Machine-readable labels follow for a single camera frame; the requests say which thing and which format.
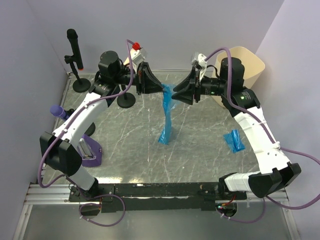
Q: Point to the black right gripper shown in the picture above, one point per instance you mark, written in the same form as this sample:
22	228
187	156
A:
185	88

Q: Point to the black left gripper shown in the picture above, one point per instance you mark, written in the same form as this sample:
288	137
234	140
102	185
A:
146	81

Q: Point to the blue plastic trash bag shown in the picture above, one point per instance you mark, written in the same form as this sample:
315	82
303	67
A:
168	105

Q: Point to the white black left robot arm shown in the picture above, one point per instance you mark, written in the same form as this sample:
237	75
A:
59	149

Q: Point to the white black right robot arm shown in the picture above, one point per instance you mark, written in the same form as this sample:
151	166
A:
275	169

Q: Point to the cream plastic trash bin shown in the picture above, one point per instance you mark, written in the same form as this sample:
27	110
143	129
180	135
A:
253	66

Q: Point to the peach pink microphone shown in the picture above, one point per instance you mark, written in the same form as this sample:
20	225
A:
129	63

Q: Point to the purple wedge holder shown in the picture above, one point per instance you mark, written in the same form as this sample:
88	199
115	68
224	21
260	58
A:
90	152

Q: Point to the purple microphone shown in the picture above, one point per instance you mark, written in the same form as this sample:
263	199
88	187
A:
59	112

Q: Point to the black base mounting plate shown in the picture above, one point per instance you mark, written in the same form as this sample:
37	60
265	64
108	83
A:
158	196

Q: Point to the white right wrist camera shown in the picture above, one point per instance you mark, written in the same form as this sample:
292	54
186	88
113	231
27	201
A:
199	62

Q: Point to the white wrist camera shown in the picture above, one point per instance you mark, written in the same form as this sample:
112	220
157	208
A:
199	62
138	54

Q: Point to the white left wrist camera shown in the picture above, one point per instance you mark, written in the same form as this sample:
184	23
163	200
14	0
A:
138	54

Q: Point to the aluminium rail frame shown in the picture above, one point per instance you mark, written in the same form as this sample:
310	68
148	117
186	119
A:
58	194

